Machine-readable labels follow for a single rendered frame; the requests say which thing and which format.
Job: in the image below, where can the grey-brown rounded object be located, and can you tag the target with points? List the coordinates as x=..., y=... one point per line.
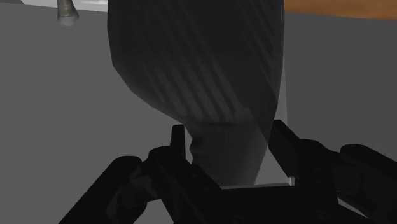
x=66, y=14

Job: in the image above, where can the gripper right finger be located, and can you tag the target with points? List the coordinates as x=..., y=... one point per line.
x=313, y=164

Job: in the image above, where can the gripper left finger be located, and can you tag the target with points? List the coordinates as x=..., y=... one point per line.
x=161, y=173

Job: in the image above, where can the dark grey striped vase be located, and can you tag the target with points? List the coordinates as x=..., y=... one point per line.
x=198, y=68

